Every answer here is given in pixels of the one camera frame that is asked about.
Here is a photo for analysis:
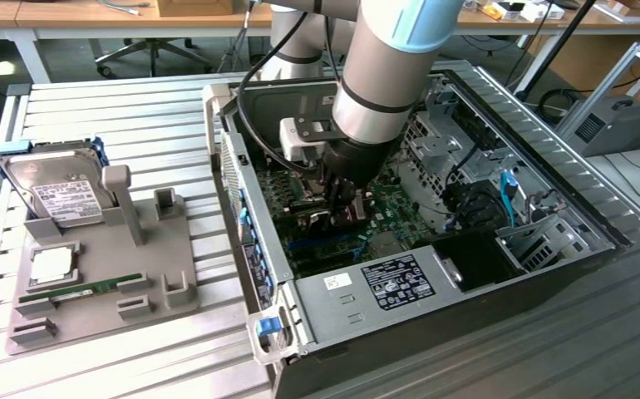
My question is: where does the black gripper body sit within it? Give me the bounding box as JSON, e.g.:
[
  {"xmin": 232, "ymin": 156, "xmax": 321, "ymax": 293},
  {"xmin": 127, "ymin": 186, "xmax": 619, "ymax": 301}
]
[{"xmin": 321, "ymin": 139, "xmax": 392, "ymax": 190}]

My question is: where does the green graphics card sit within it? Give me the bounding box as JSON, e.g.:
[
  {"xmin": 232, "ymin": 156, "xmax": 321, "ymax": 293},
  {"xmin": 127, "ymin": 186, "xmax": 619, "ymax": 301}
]
[{"xmin": 300, "ymin": 206, "xmax": 373, "ymax": 243}]

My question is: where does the CPU socket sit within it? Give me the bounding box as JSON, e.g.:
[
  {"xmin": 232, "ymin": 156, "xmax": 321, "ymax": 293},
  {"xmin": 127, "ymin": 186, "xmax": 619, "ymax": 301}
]
[{"xmin": 288, "ymin": 174, "xmax": 332, "ymax": 211}]

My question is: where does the green motherboard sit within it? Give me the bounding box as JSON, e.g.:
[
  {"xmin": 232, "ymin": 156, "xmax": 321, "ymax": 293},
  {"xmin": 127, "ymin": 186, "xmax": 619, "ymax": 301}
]
[{"xmin": 252, "ymin": 157, "xmax": 437, "ymax": 280}]

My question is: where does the silver perforated drive cage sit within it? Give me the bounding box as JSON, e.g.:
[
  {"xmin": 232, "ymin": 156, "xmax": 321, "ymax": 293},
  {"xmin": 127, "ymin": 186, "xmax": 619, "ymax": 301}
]
[{"xmin": 401, "ymin": 76, "xmax": 520, "ymax": 188}]

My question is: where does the grey power supply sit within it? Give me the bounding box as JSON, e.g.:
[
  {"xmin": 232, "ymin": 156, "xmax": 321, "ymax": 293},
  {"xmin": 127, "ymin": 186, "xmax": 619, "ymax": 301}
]
[{"xmin": 292, "ymin": 244, "xmax": 468, "ymax": 348}]

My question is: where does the silver disk bay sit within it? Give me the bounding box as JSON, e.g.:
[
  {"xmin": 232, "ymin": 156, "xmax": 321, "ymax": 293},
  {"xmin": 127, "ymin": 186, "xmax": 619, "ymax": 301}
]
[{"xmin": 493, "ymin": 214, "xmax": 596, "ymax": 273}]

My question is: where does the open black PC case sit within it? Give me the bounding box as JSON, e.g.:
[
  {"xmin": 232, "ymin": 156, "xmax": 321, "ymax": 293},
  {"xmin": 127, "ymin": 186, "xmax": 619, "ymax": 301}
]
[{"xmin": 201, "ymin": 68, "xmax": 631, "ymax": 399}]

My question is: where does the grey parts rack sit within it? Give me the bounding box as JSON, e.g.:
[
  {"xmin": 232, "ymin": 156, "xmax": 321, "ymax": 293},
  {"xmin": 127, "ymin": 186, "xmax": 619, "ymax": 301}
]
[{"xmin": 5, "ymin": 164, "xmax": 204, "ymax": 357}]

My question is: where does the black office chair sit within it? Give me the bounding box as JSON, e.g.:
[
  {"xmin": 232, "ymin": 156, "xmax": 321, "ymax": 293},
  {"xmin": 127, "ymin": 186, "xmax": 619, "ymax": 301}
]
[{"xmin": 93, "ymin": 37, "xmax": 216, "ymax": 79}]

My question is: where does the small yellow black box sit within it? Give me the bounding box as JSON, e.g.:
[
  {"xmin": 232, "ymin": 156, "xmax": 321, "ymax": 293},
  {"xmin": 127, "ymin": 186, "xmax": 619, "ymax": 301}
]
[{"xmin": 491, "ymin": 1, "xmax": 527, "ymax": 21}]

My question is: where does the green RAM stick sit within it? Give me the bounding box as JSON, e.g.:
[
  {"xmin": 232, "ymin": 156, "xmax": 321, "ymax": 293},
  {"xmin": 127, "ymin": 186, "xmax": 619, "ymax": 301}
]
[{"xmin": 17, "ymin": 273, "xmax": 147, "ymax": 303}]

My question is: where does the cardboard box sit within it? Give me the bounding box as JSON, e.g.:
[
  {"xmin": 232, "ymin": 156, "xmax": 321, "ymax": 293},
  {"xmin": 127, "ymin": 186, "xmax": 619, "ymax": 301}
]
[{"xmin": 155, "ymin": 0, "xmax": 239, "ymax": 17}]

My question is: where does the grey control box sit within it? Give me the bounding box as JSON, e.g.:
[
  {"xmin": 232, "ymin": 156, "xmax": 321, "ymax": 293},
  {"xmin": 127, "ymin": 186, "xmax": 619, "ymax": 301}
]
[{"xmin": 571, "ymin": 98, "xmax": 640, "ymax": 157}]

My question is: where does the small white box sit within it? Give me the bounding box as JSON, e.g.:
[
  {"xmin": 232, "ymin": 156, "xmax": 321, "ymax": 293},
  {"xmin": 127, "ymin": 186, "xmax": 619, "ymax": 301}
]
[{"xmin": 521, "ymin": 2, "xmax": 565, "ymax": 22}]

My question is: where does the hard disk in blue carrier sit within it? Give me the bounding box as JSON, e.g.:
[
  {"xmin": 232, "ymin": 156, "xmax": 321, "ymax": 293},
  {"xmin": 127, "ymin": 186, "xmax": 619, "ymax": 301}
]
[{"xmin": 0, "ymin": 135, "xmax": 115, "ymax": 229}]

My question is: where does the black pole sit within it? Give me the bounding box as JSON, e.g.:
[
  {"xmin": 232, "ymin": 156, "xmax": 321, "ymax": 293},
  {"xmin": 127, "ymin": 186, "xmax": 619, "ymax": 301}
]
[{"xmin": 512, "ymin": 0, "xmax": 599, "ymax": 99}]

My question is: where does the silver CPU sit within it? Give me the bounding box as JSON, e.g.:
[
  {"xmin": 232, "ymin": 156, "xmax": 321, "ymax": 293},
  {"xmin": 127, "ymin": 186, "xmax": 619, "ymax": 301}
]
[{"xmin": 29, "ymin": 248, "xmax": 76, "ymax": 284}]

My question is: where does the wooden desk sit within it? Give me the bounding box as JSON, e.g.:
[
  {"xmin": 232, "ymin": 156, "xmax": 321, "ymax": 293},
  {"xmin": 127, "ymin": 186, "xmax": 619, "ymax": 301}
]
[
  {"xmin": 0, "ymin": 0, "xmax": 276, "ymax": 84},
  {"xmin": 455, "ymin": 0, "xmax": 640, "ymax": 96}
]

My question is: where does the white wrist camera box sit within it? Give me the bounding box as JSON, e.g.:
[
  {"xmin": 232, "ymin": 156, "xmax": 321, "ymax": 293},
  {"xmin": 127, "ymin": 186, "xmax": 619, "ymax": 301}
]
[{"xmin": 277, "ymin": 117, "xmax": 339, "ymax": 162}]

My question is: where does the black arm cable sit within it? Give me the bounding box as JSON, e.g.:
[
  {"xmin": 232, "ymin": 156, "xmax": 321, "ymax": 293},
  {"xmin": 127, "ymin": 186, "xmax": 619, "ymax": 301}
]
[{"xmin": 235, "ymin": 10, "xmax": 320, "ymax": 174}]

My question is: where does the blue wire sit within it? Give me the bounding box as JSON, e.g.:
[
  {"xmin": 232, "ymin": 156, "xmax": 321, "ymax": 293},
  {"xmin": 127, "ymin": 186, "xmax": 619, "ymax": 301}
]
[{"xmin": 499, "ymin": 169, "xmax": 521, "ymax": 229}]

